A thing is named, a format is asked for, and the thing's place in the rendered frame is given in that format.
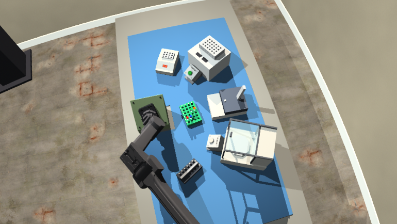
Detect green tube rack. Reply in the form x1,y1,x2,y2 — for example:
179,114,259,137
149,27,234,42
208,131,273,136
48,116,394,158
179,101,202,127

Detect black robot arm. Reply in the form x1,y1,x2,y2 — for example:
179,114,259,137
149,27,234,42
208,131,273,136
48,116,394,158
120,103,200,224

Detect blue bench mat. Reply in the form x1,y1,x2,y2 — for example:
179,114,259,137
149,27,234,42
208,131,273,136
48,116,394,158
127,18,293,224

